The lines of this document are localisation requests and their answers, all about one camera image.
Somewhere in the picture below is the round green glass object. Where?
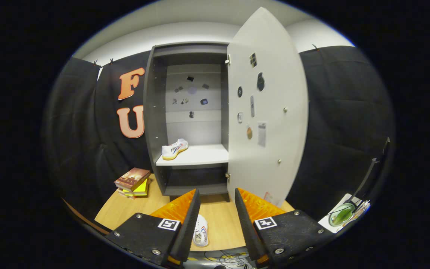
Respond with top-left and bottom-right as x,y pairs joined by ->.
328,202 -> 357,227

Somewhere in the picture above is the yellow book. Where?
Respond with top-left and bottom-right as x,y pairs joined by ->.
122,179 -> 150,197

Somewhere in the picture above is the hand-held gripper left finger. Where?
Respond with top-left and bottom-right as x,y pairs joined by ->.
104,188 -> 202,268

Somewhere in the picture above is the black backdrop cloth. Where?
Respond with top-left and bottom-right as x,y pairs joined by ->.
43,45 -> 395,225

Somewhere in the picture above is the row of black cloth clips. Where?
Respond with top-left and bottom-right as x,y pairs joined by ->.
93,43 -> 319,66

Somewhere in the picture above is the white canvas shoe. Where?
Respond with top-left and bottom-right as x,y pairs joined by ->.
162,138 -> 189,161
193,214 -> 209,248

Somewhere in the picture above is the white cabinet shelf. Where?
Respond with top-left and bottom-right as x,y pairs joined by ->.
155,144 -> 230,167

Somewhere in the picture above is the dark grey shoe cabinet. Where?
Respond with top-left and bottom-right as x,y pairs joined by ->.
143,41 -> 234,202

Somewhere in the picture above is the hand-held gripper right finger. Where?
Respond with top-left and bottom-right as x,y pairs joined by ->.
234,188 -> 337,269

